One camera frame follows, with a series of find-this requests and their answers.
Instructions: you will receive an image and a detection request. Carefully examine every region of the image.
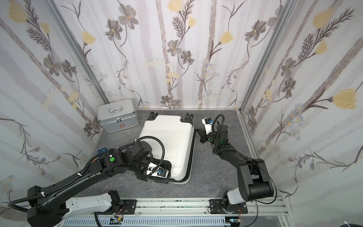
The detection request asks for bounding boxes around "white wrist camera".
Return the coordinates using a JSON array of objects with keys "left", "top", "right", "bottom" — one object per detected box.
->
[
  {"left": 201, "top": 117, "right": 216, "bottom": 135},
  {"left": 144, "top": 163, "right": 169, "bottom": 179}
]

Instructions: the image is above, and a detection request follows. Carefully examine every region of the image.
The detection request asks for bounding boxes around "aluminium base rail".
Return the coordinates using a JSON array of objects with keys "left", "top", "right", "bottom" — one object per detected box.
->
[{"left": 58, "top": 196, "right": 294, "bottom": 227}]

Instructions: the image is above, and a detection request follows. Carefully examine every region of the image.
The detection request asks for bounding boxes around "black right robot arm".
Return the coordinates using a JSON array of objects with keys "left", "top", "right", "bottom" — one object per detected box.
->
[{"left": 196, "top": 114, "right": 277, "bottom": 213}]

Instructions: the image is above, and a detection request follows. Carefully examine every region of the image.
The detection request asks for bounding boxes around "silver aluminium first-aid case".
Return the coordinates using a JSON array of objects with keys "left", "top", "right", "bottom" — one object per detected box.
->
[{"left": 97, "top": 98, "right": 140, "bottom": 134}]

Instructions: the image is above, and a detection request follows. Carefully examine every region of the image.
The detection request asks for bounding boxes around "small blue box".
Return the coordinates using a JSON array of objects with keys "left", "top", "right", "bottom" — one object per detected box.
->
[{"left": 97, "top": 148, "right": 108, "bottom": 154}]

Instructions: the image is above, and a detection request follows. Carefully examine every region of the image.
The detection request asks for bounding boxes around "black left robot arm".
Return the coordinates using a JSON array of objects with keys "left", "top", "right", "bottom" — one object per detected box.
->
[{"left": 8, "top": 136, "right": 165, "bottom": 227}]

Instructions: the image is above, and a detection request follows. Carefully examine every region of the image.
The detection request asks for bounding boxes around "white hard-shell suitcase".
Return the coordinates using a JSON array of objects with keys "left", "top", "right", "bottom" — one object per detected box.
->
[{"left": 140, "top": 112, "right": 196, "bottom": 184}]

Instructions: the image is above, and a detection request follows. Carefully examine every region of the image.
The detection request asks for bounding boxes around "white slotted cable duct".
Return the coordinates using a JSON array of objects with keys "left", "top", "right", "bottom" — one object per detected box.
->
[{"left": 59, "top": 216, "right": 230, "bottom": 227}]

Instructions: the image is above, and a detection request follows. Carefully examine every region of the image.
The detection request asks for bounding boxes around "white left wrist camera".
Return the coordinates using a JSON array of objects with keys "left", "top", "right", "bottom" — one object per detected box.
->
[{"left": 144, "top": 163, "right": 169, "bottom": 179}]

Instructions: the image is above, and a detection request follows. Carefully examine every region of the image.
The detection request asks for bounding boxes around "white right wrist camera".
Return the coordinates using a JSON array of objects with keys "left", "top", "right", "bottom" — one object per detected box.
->
[{"left": 201, "top": 117, "right": 216, "bottom": 135}]

